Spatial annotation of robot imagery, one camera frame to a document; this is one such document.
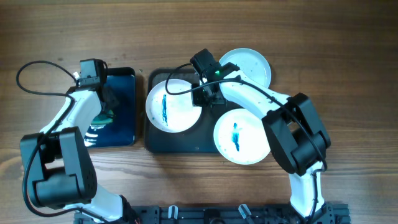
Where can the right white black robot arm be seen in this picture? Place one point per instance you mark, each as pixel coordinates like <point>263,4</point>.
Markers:
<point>296,136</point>

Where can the large dark serving tray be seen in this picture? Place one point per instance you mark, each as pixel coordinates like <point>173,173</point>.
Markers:
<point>198,138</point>

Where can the small black water tray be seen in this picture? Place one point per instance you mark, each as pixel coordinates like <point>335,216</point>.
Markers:
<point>121,132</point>

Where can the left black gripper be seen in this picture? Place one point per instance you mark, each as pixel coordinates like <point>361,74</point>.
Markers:
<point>114,102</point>

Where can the white plate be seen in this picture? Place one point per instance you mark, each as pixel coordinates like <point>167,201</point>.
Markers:
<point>239,136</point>
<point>252,63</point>
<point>171,113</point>

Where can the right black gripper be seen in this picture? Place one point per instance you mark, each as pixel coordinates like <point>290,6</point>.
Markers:
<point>198,101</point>

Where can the green yellow sponge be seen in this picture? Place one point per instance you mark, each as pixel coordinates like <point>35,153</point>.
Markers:
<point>103,118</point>

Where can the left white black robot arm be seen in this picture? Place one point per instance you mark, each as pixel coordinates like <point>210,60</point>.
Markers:
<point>59,176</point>

